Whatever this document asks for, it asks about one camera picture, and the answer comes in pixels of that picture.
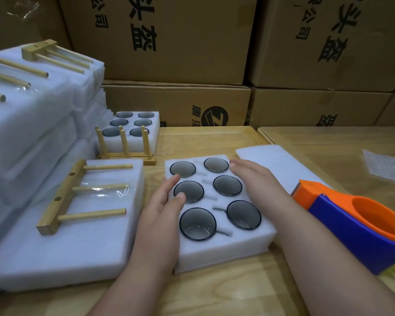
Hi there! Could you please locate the person's left hand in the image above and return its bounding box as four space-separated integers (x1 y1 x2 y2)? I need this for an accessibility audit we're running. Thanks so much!
132 174 187 277

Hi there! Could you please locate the person's right hand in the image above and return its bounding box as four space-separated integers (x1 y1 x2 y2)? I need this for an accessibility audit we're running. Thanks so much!
229 158 298 224

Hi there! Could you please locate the pile of white foam sheets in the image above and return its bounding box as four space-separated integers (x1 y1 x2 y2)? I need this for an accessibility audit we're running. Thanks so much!
235 144 331 195

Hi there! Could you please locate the set of grey glass cups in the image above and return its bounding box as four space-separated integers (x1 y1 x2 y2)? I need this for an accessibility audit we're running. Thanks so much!
169 157 263 242

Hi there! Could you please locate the row of wooden peg racks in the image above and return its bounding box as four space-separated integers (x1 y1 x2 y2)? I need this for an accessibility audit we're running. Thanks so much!
95 126 158 166

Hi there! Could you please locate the stack of white foam trays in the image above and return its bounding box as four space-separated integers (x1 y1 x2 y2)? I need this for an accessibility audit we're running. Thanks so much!
100 111 161 155

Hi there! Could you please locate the orange and blue tape dispenser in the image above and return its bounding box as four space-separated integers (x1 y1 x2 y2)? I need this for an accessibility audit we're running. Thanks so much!
293 180 395 275

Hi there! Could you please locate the person's right forearm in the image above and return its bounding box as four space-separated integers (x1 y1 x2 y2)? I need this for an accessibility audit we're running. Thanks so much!
273 197 395 316

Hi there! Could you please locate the clear plastic wrap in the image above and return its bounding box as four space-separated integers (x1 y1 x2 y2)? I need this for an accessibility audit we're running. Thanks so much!
362 149 395 188

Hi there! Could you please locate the stack of brown cardboard boxes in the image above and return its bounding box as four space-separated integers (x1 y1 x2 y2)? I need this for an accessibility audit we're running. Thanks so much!
0 0 395 128

